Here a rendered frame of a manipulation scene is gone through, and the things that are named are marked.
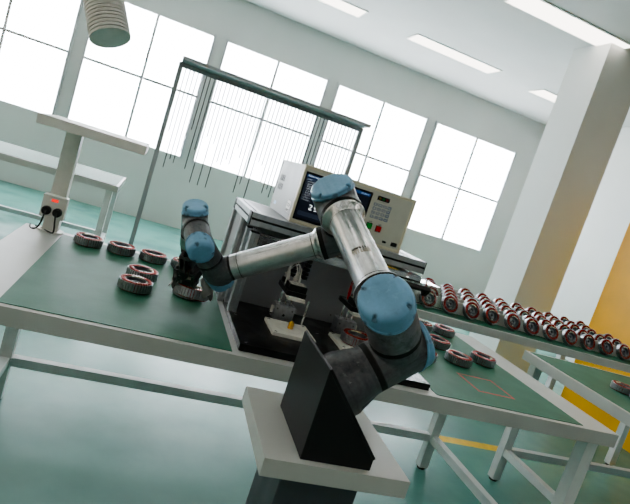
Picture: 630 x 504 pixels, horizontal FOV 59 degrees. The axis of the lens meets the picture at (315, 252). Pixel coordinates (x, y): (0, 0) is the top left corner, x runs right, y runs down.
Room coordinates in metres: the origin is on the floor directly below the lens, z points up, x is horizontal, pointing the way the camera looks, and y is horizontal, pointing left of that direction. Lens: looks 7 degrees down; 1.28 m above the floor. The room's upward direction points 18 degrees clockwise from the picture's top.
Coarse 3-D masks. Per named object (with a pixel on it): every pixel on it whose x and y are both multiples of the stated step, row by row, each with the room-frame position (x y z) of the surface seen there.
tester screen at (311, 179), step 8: (312, 176) 1.91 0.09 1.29; (304, 184) 1.90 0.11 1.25; (312, 184) 1.91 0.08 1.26; (304, 192) 1.91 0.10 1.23; (360, 192) 1.97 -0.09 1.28; (304, 200) 1.91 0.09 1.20; (360, 200) 1.97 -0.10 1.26; (368, 200) 1.98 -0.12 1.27; (304, 208) 1.91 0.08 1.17; (296, 216) 1.91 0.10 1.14; (304, 216) 1.91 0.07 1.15
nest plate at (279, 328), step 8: (264, 320) 1.84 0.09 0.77; (272, 320) 1.83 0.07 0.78; (280, 320) 1.86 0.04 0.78; (272, 328) 1.74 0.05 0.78; (280, 328) 1.77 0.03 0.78; (296, 328) 1.83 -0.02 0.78; (304, 328) 1.86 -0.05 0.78; (280, 336) 1.72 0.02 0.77; (288, 336) 1.72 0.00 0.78; (296, 336) 1.74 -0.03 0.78; (312, 336) 1.80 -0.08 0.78
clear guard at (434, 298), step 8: (400, 272) 1.91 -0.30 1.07; (408, 272) 1.99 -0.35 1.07; (408, 280) 1.80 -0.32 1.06; (416, 280) 1.83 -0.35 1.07; (424, 280) 1.90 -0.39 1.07; (432, 288) 1.82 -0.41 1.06; (440, 288) 1.84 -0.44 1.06; (416, 296) 1.77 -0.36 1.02; (432, 296) 1.80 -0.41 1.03; (440, 296) 1.81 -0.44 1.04; (424, 304) 1.76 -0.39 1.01; (432, 304) 1.78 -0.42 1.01; (440, 304) 1.79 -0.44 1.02
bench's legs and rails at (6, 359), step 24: (0, 360) 2.11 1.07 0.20; (24, 360) 2.18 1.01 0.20; (48, 360) 2.24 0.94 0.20; (0, 384) 2.16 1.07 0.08; (120, 384) 2.30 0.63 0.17; (144, 384) 2.33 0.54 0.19; (168, 384) 2.38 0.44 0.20; (384, 432) 2.71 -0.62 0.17; (408, 432) 2.75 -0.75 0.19; (432, 432) 2.78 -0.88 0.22; (576, 456) 1.96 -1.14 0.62; (576, 480) 1.94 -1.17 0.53
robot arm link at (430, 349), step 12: (420, 324) 1.21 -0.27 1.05; (420, 336) 1.17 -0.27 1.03; (372, 348) 1.17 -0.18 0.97; (420, 348) 1.17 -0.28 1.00; (432, 348) 1.19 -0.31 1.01; (384, 360) 1.16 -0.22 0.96; (396, 360) 1.15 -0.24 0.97; (408, 360) 1.16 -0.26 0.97; (420, 360) 1.18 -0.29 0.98; (432, 360) 1.20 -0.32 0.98; (384, 372) 1.16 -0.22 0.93; (396, 372) 1.17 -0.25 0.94; (408, 372) 1.18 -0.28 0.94
